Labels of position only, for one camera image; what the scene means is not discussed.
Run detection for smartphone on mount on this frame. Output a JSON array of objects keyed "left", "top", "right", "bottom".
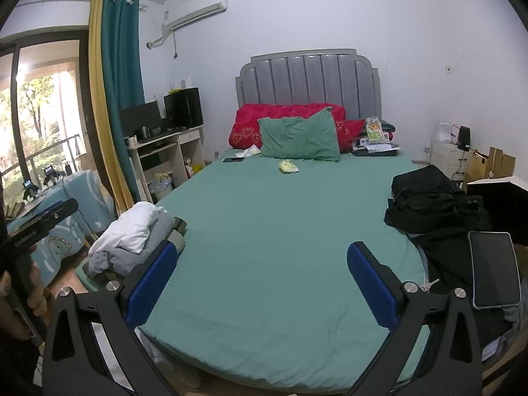
[{"left": 468, "top": 231, "right": 522, "bottom": 309}]

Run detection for white computer desk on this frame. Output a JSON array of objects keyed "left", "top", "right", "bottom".
[{"left": 127, "top": 125, "right": 206, "bottom": 203}]

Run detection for black phone on bed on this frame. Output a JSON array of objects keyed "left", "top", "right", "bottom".
[{"left": 222, "top": 156, "right": 245, "bottom": 163}]

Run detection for cardboard boxes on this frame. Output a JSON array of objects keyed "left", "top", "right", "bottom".
[{"left": 463, "top": 147, "right": 515, "bottom": 189}]

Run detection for yellow small cloth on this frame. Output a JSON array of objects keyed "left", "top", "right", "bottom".
[{"left": 278, "top": 159, "right": 299, "bottom": 174}]

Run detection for white hooded jacket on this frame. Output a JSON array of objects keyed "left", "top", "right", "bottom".
[{"left": 88, "top": 201, "right": 175, "bottom": 256}]

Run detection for black monitor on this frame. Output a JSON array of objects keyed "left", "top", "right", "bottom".
[{"left": 119, "top": 101, "right": 162, "bottom": 138}]

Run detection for black small speaker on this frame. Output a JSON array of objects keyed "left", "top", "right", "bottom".
[{"left": 456, "top": 125, "right": 471, "bottom": 151}]

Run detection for yellow curtain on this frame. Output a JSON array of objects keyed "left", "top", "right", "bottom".
[{"left": 88, "top": 0, "right": 133, "bottom": 215}]

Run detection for white bedside cabinet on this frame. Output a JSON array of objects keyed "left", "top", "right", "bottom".
[{"left": 430, "top": 122, "right": 473, "bottom": 182}]

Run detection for grey padded headboard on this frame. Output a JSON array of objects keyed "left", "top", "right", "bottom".
[{"left": 235, "top": 48, "right": 382, "bottom": 120}]

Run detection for green pillow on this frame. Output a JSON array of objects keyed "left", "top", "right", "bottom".
[{"left": 258, "top": 107, "right": 340, "bottom": 162}]

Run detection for white air conditioner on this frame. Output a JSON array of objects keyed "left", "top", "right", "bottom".
[{"left": 162, "top": 0, "right": 227, "bottom": 32}]

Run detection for left hand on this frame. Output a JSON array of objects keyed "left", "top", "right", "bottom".
[{"left": 1, "top": 241, "right": 48, "bottom": 346}]

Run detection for blue patterned table cloth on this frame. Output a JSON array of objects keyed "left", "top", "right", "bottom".
[{"left": 7, "top": 170, "right": 116, "bottom": 285}]

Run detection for black clothes pile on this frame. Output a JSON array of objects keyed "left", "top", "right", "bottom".
[{"left": 384, "top": 165, "right": 488, "bottom": 236}]

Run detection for black computer tower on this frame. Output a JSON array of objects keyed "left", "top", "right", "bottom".
[{"left": 164, "top": 88, "right": 203, "bottom": 131}]

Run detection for keys on bed edge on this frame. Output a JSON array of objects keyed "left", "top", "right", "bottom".
[{"left": 421, "top": 275, "right": 440, "bottom": 292}]

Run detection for white paper on bed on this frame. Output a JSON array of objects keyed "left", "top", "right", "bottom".
[{"left": 235, "top": 145, "right": 260, "bottom": 158}]

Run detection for pile of books and snacks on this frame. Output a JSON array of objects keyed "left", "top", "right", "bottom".
[{"left": 351, "top": 117, "right": 400, "bottom": 157}]

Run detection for green bed sheet mattress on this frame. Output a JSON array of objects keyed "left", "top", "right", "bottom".
[{"left": 141, "top": 155, "right": 424, "bottom": 393}]

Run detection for teal curtain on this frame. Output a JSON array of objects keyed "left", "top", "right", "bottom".
[{"left": 101, "top": 0, "right": 145, "bottom": 207}]

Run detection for grey folded sweater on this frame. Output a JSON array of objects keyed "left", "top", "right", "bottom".
[{"left": 87, "top": 210, "right": 176, "bottom": 278}]

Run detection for red quilt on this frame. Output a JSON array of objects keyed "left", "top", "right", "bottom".
[{"left": 228, "top": 103, "right": 365, "bottom": 154}]

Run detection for olive folded garment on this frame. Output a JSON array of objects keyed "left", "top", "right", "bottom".
[{"left": 75, "top": 218, "right": 187, "bottom": 290}]

